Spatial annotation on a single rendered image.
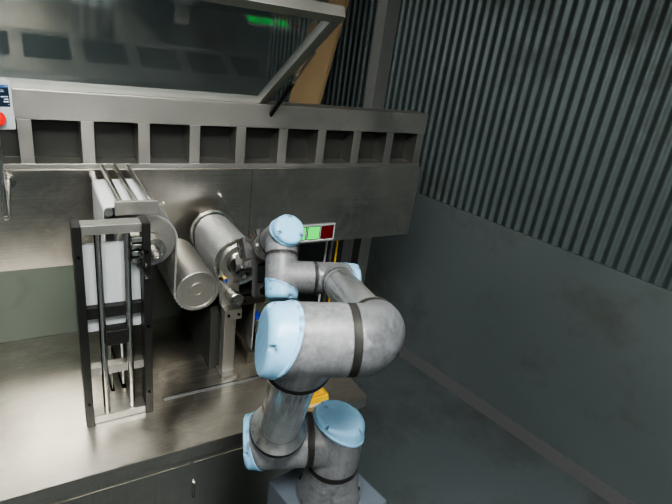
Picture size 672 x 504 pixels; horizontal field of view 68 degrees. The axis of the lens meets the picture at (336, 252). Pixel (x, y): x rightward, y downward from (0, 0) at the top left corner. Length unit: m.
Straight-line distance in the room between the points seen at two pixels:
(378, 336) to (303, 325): 0.11
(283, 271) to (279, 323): 0.40
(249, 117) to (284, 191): 0.30
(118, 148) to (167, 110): 0.20
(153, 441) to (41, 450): 0.25
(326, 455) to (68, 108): 1.13
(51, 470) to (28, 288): 0.60
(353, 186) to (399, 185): 0.23
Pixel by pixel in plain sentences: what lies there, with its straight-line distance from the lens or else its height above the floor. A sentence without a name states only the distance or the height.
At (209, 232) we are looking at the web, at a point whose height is 1.29.
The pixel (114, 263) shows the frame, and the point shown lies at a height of 1.33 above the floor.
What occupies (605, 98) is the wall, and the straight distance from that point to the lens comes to 2.54.
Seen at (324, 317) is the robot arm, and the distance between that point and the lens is 0.74.
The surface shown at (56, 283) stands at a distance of 1.76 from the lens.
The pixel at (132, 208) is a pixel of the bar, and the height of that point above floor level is 1.44.
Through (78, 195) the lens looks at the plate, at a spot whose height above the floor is 1.36.
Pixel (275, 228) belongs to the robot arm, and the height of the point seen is 1.47.
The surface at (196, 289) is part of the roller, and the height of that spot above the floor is 1.18.
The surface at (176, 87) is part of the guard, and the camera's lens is 1.62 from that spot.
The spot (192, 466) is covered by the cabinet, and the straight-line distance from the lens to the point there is 1.48.
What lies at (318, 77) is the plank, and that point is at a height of 1.66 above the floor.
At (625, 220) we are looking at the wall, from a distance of 2.52.
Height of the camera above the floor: 1.87
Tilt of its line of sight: 22 degrees down
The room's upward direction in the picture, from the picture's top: 8 degrees clockwise
